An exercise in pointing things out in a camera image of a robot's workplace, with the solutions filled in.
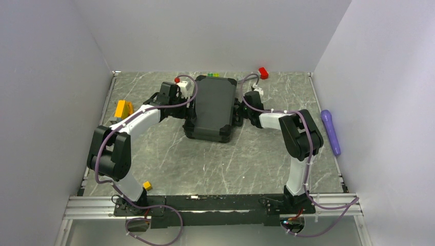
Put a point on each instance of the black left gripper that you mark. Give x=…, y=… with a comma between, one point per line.
x=188, y=114

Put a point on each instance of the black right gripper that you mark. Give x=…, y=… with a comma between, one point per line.
x=237, y=112

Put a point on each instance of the black poker chip case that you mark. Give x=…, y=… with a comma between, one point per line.
x=213, y=113

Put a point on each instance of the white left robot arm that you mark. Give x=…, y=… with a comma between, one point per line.
x=110, y=151

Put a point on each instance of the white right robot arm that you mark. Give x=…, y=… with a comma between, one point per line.
x=302, y=140

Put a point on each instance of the red headed toy hammer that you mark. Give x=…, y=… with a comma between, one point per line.
x=261, y=74

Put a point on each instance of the yellow orange duplo brick tower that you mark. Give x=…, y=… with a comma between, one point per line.
x=123, y=110

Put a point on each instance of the small yellow cube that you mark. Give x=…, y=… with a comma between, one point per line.
x=147, y=186

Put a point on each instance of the purple cylindrical flashlight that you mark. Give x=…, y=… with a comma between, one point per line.
x=327, y=120

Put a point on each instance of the black base crossbar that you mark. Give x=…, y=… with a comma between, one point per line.
x=217, y=210

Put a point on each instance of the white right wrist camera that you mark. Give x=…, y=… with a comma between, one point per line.
x=259, y=90

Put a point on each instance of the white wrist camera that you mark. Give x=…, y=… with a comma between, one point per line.
x=259, y=90
x=186, y=87

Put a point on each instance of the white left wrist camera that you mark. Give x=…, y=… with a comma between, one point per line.
x=186, y=87

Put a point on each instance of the aluminium frame rail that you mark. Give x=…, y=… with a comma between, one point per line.
x=83, y=207

